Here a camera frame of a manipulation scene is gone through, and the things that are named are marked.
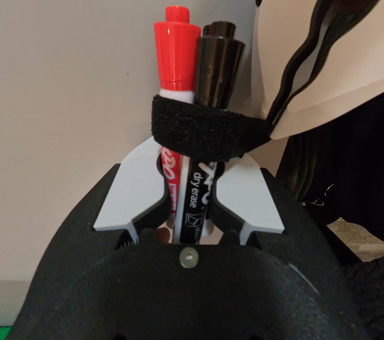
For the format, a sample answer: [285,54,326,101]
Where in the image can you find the black hook-and-loop strap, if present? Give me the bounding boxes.
[150,95,274,164]

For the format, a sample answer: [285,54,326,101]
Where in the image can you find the red dry-erase marker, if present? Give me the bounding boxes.
[154,6,201,220]

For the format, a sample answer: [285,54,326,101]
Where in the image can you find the black dry-erase marker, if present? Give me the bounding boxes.
[199,24,216,238]
[174,20,246,244]

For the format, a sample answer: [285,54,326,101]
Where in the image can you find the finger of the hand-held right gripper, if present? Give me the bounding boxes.
[253,0,352,121]
[270,0,384,141]

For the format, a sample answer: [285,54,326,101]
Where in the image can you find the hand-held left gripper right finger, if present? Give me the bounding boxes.
[210,154,285,246]

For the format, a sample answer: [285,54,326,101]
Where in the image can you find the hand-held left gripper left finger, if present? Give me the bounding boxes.
[94,137,169,240]

